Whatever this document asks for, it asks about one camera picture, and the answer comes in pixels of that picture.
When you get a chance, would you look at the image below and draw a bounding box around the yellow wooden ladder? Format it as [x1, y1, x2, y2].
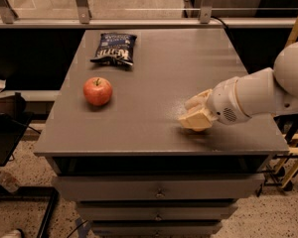
[267, 16, 298, 191]

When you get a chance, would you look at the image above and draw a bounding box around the black cable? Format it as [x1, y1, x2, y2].
[211, 15, 230, 30]

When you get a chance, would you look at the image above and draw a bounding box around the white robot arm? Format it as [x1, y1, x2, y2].
[179, 42, 298, 131]

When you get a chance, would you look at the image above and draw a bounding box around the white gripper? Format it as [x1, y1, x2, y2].
[178, 77, 250, 132]

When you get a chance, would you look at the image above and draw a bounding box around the metal railing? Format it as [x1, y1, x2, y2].
[0, 0, 298, 29]

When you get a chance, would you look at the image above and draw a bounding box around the red apple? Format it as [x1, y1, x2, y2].
[83, 77, 112, 106]

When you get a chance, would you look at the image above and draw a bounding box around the dark blue chip bag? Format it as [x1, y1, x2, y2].
[91, 33, 137, 65]

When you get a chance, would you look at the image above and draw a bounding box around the black side table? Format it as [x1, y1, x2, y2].
[0, 92, 35, 168]

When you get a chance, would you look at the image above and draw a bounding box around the grey drawer cabinet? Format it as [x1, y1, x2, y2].
[35, 29, 287, 238]

